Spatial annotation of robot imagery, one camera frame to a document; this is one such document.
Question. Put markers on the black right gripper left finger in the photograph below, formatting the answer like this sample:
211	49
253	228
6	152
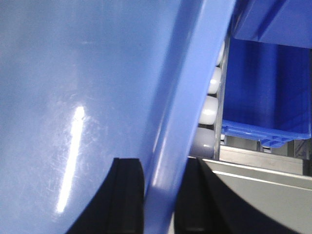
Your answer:
117	206

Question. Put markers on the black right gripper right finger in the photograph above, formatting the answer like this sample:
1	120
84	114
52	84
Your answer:
225	198

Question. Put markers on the blue plastic tray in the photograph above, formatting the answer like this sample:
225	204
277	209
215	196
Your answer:
83	82

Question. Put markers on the grey conveyor roller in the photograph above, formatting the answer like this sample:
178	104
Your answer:
203	143

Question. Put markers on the white conveyor roller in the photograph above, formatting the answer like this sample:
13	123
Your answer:
215	81
209	111

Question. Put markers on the blue storage bin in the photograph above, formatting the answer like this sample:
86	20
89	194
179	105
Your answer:
280	22

